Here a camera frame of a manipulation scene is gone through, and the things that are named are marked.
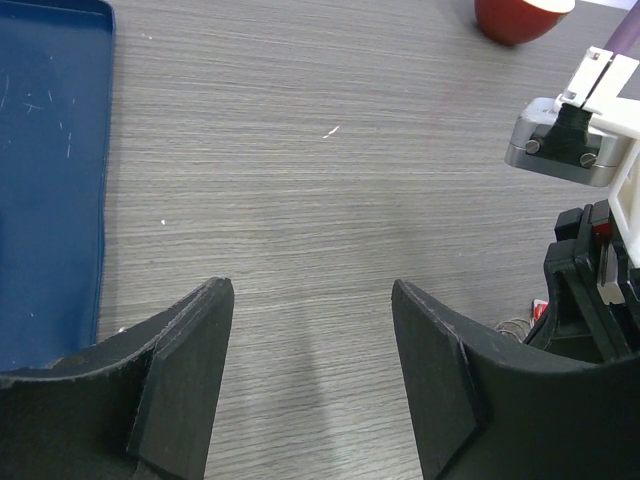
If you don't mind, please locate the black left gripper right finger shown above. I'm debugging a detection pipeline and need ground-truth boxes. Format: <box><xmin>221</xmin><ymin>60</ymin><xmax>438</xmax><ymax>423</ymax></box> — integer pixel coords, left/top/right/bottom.
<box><xmin>391</xmin><ymin>280</ymin><xmax>639</xmax><ymax>479</ymax></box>

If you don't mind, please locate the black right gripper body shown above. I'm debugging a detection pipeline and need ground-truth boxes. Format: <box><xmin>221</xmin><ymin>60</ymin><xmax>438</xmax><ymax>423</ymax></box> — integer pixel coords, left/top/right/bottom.
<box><xmin>524</xmin><ymin>202</ymin><xmax>639</xmax><ymax>363</ymax></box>

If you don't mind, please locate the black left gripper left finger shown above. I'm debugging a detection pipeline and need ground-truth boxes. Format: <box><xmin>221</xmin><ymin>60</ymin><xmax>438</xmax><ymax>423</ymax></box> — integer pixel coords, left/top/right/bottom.
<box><xmin>1</xmin><ymin>278</ymin><xmax>234</xmax><ymax>479</ymax></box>

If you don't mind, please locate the red plastic handle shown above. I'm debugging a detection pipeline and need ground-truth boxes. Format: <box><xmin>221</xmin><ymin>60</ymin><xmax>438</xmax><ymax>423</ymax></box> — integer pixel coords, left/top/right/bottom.
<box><xmin>530</xmin><ymin>299</ymin><xmax>548</xmax><ymax>326</ymax></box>

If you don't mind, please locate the red white bowl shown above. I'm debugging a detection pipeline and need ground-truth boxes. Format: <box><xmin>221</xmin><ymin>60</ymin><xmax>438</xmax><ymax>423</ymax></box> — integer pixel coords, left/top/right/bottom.
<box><xmin>474</xmin><ymin>0</ymin><xmax>576</xmax><ymax>47</ymax></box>

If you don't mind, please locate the blue tray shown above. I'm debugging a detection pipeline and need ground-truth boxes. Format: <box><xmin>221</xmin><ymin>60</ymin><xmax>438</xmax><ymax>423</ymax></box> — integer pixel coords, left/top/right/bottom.
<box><xmin>1</xmin><ymin>1</ymin><xmax>115</xmax><ymax>371</ymax></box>

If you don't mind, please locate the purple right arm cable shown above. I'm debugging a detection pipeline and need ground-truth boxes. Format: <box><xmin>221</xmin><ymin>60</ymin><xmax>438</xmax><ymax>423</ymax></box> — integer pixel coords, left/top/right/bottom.
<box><xmin>603</xmin><ymin>0</ymin><xmax>640</xmax><ymax>56</ymax></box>

